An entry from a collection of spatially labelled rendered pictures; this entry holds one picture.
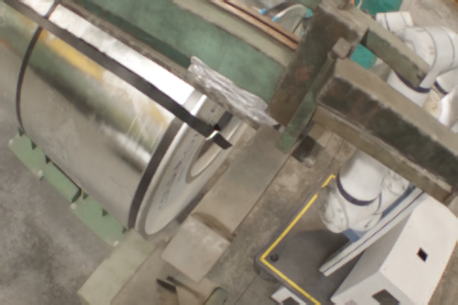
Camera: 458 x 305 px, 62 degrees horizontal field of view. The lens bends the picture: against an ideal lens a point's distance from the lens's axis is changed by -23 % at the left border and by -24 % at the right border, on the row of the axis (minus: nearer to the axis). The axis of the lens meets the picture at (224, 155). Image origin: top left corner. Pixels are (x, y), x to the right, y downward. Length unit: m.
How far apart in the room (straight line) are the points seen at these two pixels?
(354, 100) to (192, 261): 0.28
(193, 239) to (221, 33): 0.31
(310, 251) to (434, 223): 0.71
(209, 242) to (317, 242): 1.79
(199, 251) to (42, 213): 2.01
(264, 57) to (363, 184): 0.65
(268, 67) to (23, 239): 2.01
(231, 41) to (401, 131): 0.29
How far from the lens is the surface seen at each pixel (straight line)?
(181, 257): 0.58
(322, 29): 0.59
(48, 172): 2.54
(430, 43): 0.97
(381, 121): 0.60
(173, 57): 0.82
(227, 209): 0.63
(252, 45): 0.69
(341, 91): 0.57
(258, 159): 0.68
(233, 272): 2.49
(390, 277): 1.85
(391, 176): 1.44
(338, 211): 1.32
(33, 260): 2.45
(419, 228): 2.04
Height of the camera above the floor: 2.31
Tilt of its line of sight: 57 degrees down
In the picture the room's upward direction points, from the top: 25 degrees clockwise
